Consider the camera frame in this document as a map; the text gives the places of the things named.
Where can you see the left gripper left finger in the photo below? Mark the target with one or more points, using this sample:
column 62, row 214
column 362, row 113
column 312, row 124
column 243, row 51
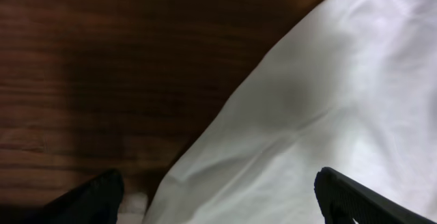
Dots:
column 94, row 202

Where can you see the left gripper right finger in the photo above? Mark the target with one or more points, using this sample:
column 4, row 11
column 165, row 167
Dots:
column 344, row 201

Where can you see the white t-shirt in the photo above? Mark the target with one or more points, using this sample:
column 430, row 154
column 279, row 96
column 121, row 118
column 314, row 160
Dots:
column 353, row 87

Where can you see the white folded garment underneath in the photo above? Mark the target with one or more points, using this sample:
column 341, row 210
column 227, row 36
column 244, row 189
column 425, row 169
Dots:
column 132, row 209

